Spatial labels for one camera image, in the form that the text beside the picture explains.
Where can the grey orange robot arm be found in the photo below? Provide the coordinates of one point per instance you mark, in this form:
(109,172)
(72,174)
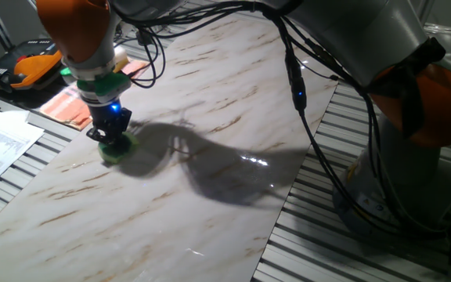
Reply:
(366,35)

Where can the orange black teach pendant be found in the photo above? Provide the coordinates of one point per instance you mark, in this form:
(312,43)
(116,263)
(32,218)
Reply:
(26,66)

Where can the green sponge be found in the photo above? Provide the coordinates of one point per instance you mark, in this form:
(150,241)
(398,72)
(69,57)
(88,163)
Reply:
(120,150)

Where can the white yellow sponge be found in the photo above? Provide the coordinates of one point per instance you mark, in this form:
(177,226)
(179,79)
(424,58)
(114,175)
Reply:
(120,58)

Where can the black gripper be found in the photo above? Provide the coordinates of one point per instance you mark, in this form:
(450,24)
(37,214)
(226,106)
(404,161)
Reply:
(110,117)

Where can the blank white paper sheet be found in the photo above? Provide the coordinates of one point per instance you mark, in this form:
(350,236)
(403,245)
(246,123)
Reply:
(20,115)

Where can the orange striped cloth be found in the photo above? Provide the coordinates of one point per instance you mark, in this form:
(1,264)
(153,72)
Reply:
(69,109)

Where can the small black device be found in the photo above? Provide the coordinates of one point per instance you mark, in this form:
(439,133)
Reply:
(143,37)

